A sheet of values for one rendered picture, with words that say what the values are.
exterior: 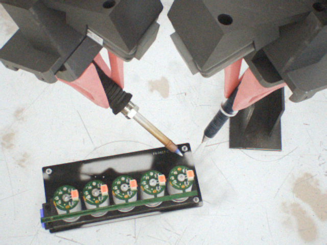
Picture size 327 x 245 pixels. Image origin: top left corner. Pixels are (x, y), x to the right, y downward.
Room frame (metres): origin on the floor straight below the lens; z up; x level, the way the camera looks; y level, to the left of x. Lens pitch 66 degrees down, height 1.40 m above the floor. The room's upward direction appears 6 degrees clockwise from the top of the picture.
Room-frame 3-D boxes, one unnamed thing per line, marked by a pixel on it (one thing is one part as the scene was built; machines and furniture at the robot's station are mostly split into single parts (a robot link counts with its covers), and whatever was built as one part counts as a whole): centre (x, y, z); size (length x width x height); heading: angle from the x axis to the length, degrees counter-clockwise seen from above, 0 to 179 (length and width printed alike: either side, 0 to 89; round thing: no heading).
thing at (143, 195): (0.19, 0.00, 0.79); 0.02 x 0.02 x 0.05
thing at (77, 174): (0.20, 0.04, 0.76); 0.16 x 0.07 x 0.01; 107
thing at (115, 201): (0.18, 0.03, 0.79); 0.02 x 0.02 x 0.05
